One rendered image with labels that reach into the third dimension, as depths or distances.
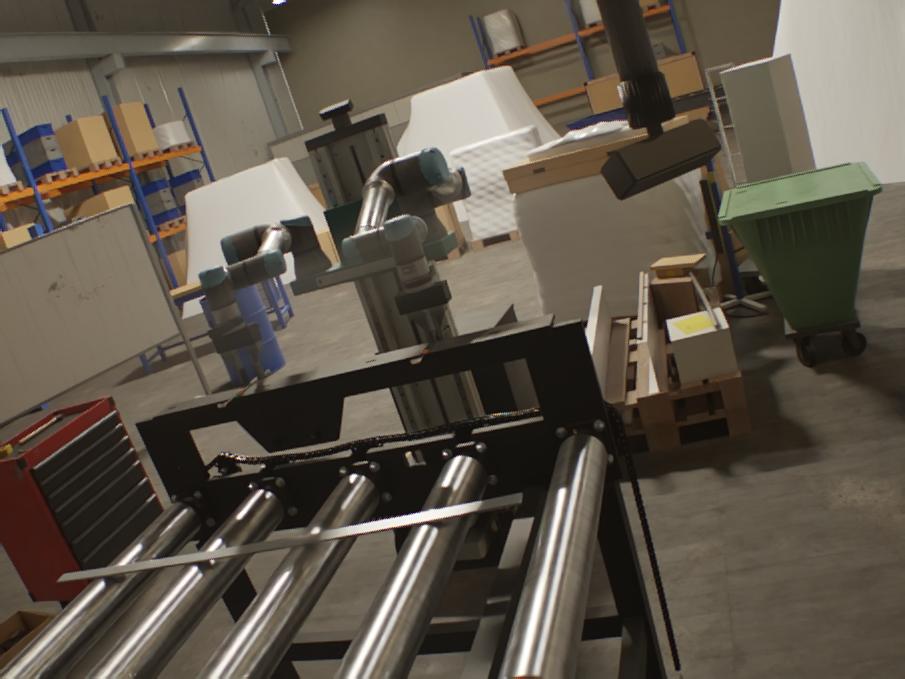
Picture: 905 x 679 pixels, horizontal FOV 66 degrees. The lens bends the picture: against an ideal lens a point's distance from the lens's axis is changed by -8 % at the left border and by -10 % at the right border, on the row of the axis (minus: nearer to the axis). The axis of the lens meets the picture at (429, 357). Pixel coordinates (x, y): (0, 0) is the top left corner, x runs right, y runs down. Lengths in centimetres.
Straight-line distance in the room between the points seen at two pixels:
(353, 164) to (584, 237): 241
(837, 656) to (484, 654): 126
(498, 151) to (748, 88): 537
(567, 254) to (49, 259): 399
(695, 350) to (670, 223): 160
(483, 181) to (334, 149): 699
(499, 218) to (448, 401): 698
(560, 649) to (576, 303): 425
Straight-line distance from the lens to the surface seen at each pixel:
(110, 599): 204
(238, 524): 201
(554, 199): 513
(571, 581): 134
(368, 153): 300
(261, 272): 219
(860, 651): 242
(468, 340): 183
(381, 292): 311
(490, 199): 1001
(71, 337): 650
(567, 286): 530
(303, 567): 168
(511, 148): 988
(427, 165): 228
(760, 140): 507
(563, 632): 124
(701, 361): 350
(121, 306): 669
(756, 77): 501
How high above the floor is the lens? 166
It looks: 16 degrees down
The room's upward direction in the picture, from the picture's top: 19 degrees counter-clockwise
